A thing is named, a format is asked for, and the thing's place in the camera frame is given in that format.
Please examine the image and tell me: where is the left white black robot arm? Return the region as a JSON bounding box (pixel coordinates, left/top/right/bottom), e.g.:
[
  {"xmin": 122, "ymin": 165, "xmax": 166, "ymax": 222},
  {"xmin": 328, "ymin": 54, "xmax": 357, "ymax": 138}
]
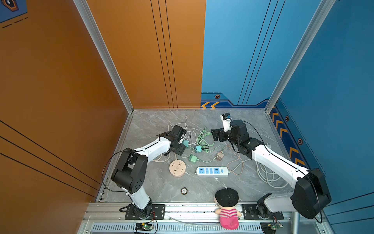
[{"xmin": 111, "ymin": 125, "xmax": 187, "ymax": 218}]

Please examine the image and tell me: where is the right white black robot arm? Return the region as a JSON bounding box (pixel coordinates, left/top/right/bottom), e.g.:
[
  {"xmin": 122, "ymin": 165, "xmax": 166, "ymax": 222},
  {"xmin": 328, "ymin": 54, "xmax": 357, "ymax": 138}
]
[{"xmin": 210, "ymin": 120, "xmax": 332, "ymax": 219}]

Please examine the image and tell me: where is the green charger adapter front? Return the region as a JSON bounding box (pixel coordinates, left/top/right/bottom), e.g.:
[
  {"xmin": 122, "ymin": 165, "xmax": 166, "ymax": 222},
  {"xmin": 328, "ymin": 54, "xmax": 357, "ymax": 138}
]
[{"xmin": 189, "ymin": 155, "xmax": 200, "ymax": 163}]

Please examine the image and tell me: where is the pink charger adapter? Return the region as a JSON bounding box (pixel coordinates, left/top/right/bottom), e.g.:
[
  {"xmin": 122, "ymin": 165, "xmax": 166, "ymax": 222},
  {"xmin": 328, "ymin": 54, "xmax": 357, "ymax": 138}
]
[{"xmin": 215, "ymin": 151, "xmax": 224, "ymax": 161}]

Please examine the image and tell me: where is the white blue power strip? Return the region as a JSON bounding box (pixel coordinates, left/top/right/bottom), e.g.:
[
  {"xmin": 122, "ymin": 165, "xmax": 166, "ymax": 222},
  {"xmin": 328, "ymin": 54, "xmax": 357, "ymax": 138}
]
[{"xmin": 195, "ymin": 167, "xmax": 229, "ymax": 177}]

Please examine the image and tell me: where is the small round black dial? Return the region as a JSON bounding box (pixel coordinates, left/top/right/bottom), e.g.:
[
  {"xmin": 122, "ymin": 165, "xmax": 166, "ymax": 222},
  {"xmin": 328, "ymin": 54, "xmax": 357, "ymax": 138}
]
[{"xmin": 181, "ymin": 187, "xmax": 188, "ymax": 195}]

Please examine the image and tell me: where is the plush doll black hat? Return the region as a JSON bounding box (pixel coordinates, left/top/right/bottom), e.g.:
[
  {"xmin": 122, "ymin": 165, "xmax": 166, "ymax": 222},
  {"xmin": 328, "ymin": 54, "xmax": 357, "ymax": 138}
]
[{"xmin": 214, "ymin": 188, "xmax": 242, "ymax": 230}]

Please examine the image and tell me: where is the right circuit board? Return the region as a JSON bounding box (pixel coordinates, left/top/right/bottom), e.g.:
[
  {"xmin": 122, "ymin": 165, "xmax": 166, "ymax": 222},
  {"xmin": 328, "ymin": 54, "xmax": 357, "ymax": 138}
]
[{"xmin": 260, "ymin": 222, "xmax": 283, "ymax": 234}]

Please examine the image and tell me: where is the left green circuit board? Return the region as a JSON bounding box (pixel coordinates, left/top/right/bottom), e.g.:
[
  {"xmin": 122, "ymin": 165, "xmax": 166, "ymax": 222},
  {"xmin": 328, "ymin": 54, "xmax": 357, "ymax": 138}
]
[{"xmin": 135, "ymin": 222, "xmax": 154, "ymax": 233}]

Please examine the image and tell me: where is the grey metal pole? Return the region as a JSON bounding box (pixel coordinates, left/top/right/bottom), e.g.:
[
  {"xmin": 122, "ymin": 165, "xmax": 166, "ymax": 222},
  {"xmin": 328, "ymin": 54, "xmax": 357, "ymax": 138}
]
[{"xmin": 290, "ymin": 212, "xmax": 301, "ymax": 234}]

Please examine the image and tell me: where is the white usb cable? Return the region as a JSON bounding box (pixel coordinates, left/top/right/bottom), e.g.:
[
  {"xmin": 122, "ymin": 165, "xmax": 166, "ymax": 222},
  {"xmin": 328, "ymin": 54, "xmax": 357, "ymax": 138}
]
[{"xmin": 168, "ymin": 115, "xmax": 199, "ymax": 138}]

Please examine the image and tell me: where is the black usb cable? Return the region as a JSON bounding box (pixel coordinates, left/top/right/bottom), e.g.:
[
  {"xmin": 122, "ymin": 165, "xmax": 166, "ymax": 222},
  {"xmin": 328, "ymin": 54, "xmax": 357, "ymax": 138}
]
[{"xmin": 183, "ymin": 133, "xmax": 209, "ymax": 150}]

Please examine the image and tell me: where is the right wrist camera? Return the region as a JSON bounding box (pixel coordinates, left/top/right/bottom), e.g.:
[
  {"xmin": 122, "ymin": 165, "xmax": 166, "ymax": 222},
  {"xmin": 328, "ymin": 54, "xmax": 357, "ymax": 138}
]
[{"xmin": 220, "ymin": 113, "xmax": 231, "ymax": 132}]

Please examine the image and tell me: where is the green usb cable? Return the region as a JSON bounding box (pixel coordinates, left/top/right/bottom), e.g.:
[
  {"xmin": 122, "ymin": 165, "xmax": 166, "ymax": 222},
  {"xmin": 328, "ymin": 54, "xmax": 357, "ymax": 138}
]
[{"xmin": 186, "ymin": 127, "xmax": 226, "ymax": 164}]

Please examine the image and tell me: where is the pink multi-head cable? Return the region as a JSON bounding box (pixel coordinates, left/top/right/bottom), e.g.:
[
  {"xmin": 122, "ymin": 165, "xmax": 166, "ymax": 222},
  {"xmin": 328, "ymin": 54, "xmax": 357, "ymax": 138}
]
[{"xmin": 216, "ymin": 140, "xmax": 244, "ymax": 176}]

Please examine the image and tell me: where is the pink round socket cord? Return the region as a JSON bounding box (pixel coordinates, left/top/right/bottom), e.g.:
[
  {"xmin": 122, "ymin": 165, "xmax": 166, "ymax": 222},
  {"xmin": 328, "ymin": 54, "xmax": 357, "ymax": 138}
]
[{"xmin": 153, "ymin": 152, "xmax": 171, "ymax": 163}]

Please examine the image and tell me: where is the white power strip cord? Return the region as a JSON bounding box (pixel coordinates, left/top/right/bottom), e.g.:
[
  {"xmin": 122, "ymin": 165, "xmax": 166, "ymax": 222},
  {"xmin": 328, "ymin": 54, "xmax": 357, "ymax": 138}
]
[{"xmin": 256, "ymin": 160, "xmax": 290, "ymax": 189}]

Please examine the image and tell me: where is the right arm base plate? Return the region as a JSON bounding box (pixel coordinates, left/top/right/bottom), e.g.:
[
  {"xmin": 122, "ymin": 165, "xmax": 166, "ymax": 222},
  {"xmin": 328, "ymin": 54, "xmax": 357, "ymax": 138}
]
[{"xmin": 242, "ymin": 204, "xmax": 284, "ymax": 220}]

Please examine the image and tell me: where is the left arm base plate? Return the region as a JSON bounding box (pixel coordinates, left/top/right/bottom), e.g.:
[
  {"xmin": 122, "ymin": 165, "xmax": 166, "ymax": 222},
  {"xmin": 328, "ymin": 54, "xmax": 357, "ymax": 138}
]
[{"xmin": 125, "ymin": 204, "xmax": 165, "ymax": 220}]

